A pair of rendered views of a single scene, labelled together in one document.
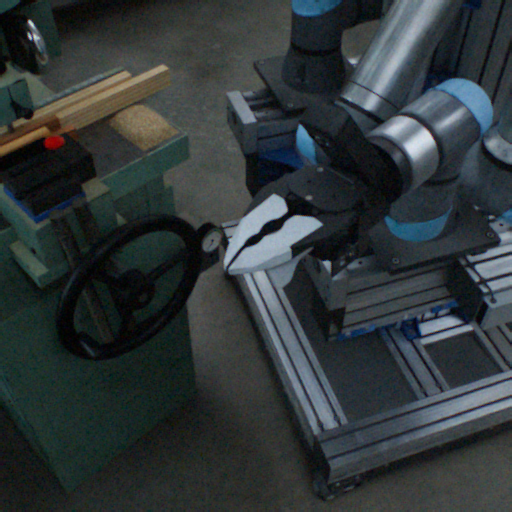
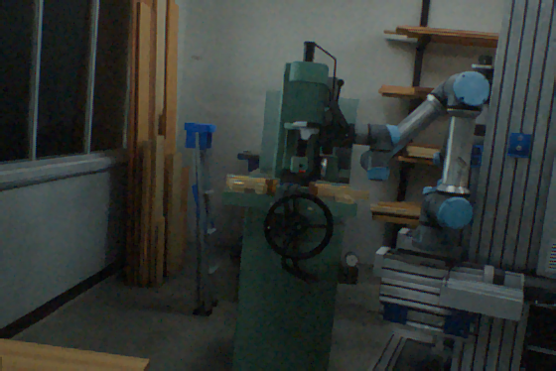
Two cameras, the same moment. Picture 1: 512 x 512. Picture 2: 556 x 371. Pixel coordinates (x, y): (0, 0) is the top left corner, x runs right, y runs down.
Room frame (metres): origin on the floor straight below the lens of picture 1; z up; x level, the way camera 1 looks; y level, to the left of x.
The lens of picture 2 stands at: (-1.06, -1.18, 1.25)
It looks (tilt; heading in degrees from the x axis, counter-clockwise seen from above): 7 degrees down; 41
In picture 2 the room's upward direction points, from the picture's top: 6 degrees clockwise
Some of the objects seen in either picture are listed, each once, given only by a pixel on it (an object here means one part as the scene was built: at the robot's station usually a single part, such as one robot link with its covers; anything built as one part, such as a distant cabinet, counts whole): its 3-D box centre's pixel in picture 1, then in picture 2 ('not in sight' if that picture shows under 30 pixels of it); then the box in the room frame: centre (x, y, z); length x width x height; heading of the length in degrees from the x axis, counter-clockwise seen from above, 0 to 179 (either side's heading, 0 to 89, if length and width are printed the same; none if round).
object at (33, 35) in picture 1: (27, 44); (322, 168); (1.11, 0.42, 1.02); 0.12 x 0.03 x 0.12; 43
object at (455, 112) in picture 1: (438, 128); (381, 136); (0.58, -0.21, 1.22); 0.11 x 0.08 x 0.09; 133
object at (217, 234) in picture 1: (207, 239); (351, 260); (0.95, 0.09, 0.65); 0.06 x 0.04 x 0.08; 133
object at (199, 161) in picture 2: not in sight; (201, 217); (1.16, 1.34, 0.58); 0.27 x 0.25 x 1.16; 125
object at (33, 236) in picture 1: (57, 208); (291, 194); (0.77, 0.32, 0.92); 0.15 x 0.13 x 0.09; 133
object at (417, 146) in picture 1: (392, 157); (358, 133); (0.52, -0.15, 1.22); 0.08 x 0.05 x 0.08; 43
